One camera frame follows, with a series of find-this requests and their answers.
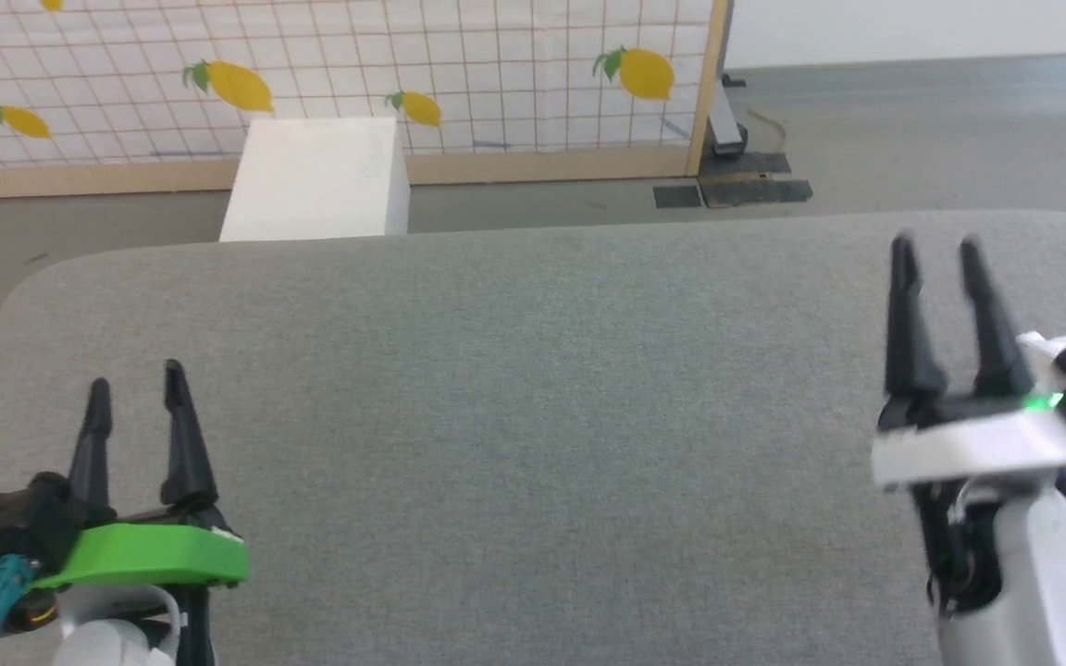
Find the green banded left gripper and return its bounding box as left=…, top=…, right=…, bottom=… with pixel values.
left=29, top=360, right=251, bottom=666

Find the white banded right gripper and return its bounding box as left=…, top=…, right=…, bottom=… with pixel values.
left=870, top=235, right=1066, bottom=493

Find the large dark floor mat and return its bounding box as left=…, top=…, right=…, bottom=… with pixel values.
left=700, top=152, right=814, bottom=209

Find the grey metal stand foot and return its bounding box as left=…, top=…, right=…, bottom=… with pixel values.
left=707, top=74, right=750, bottom=156

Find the white rectangular box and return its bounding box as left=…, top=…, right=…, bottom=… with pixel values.
left=218, top=117, right=412, bottom=243

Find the lemon print partition screen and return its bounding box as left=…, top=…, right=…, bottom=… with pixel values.
left=0, top=0, right=734, bottom=201

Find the yellow floor cable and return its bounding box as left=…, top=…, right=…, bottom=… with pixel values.
left=746, top=109, right=787, bottom=154

